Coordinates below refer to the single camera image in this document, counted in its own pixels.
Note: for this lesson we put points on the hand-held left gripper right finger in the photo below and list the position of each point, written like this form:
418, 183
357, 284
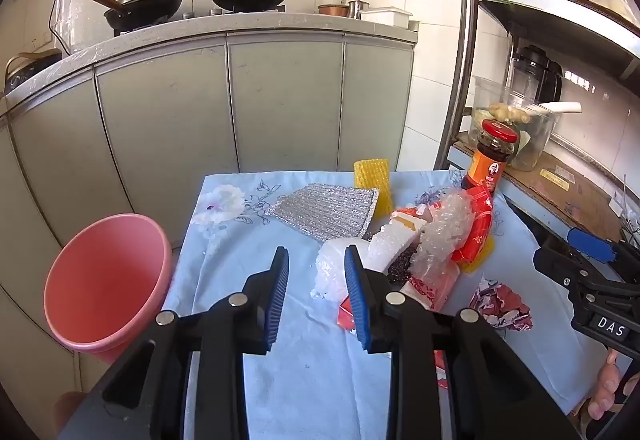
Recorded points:
356, 291

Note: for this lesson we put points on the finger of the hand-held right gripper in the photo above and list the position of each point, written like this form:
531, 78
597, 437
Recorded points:
560, 265
592, 242

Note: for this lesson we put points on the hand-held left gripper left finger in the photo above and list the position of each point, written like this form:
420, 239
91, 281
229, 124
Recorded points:
280, 291

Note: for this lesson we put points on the steel wool scourer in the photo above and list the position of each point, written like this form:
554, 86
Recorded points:
400, 267

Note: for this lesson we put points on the pink plastic bucket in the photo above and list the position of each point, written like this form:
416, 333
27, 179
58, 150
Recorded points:
110, 280

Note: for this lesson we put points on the person's right hand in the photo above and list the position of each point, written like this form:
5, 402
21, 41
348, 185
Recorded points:
607, 387

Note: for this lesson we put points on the flat red wrapper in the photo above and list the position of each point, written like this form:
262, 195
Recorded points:
345, 315

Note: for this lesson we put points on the white plastic bubble bag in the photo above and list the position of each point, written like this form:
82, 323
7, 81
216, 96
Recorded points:
330, 270

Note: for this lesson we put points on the brown cardboard sheet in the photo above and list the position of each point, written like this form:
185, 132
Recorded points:
575, 202

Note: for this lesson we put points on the white foam block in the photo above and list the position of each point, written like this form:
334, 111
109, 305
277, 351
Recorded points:
395, 240

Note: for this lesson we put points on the crumpled red and white wrapper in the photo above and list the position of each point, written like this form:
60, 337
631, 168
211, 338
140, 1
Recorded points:
500, 305

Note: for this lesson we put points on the white packet with red print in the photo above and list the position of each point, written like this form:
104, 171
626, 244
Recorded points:
435, 287

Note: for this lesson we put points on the red and white snack wrapper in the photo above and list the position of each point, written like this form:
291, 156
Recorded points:
407, 219

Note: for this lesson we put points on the silver mesh scouring cloth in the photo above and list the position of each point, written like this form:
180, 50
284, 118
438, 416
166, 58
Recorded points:
320, 210

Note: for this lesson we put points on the light blue floral tablecloth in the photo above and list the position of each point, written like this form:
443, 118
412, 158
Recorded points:
310, 385

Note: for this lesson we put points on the clear bubble wrap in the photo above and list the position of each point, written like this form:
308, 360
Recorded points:
445, 230

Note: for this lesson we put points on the yellow sponge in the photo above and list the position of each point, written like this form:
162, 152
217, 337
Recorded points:
372, 180

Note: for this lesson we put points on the clear plastic container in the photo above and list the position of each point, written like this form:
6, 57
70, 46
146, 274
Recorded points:
537, 140

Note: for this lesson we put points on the sauce bottle with red cap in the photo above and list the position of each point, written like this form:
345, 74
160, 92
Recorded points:
487, 165

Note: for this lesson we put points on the white ladle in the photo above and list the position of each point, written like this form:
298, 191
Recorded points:
560, 107

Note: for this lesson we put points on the ginger root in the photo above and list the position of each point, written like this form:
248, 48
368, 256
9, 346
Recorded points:
502, 111

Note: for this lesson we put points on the black blender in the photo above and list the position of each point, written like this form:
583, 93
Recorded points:
532, 70

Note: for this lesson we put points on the grey kitchen counter cabinet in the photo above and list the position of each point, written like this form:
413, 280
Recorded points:
165, 120

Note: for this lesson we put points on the metal shelf rack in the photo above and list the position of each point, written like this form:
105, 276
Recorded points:
525, 5

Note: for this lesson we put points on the small grey cup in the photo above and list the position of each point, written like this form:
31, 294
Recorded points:
413, 25

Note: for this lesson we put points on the white rectangular container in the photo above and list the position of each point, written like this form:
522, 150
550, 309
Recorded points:
385, 16

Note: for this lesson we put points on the copper pot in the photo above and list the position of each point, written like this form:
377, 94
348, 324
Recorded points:
332, 10

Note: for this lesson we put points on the gas stove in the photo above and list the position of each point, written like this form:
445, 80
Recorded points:
260, 9

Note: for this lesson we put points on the white bowl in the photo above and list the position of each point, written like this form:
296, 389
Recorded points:
334, 0

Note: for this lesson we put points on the black wok with lid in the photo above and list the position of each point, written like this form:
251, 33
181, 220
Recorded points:
145, 3

